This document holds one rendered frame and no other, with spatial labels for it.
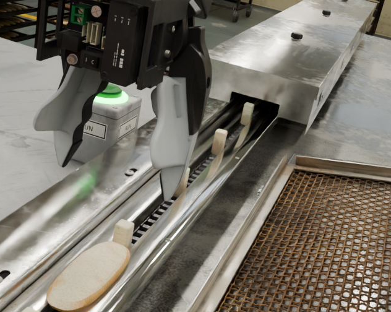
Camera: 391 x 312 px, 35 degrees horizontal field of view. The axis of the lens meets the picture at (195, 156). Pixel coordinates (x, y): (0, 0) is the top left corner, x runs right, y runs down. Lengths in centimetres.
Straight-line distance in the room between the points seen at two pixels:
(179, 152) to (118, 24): 11
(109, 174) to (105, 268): 16
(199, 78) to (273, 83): 48
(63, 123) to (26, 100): 45
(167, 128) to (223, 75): 50
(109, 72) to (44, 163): 37
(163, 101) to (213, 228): 26
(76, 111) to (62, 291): 13
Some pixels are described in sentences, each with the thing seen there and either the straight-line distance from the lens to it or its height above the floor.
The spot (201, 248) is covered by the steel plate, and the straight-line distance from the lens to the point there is 61.
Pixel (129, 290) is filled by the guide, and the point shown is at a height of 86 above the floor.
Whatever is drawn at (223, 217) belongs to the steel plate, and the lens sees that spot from 67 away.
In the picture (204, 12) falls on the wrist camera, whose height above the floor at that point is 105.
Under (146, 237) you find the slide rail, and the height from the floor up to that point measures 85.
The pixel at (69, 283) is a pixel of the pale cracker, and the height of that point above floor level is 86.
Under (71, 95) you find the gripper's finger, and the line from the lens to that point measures 45.
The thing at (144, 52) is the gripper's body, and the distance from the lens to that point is 36.
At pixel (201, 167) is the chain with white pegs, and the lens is 73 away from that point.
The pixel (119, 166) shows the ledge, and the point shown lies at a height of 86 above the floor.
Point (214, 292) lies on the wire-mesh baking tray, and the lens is 42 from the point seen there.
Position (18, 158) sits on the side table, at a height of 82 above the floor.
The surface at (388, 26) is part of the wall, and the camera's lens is 746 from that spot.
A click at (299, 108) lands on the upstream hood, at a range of 89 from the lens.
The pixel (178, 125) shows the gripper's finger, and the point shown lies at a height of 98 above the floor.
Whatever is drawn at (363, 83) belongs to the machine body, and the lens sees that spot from 143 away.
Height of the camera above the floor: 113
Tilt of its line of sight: 22 degrees down
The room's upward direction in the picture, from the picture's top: 11 degrees clockwise
